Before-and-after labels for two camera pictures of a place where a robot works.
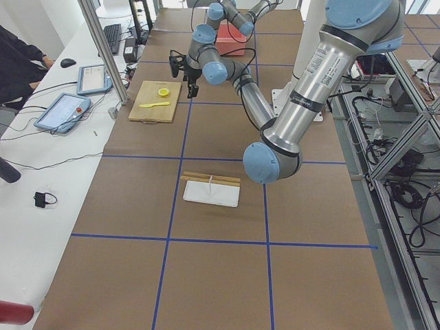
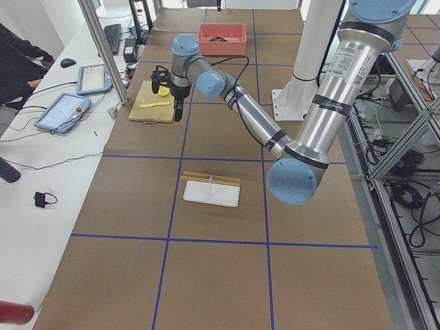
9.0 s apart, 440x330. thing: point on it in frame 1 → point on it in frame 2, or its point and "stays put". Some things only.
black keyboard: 114,35 stays put
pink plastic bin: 225,42 stays put
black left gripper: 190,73 → 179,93
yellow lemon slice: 163,92 stays put
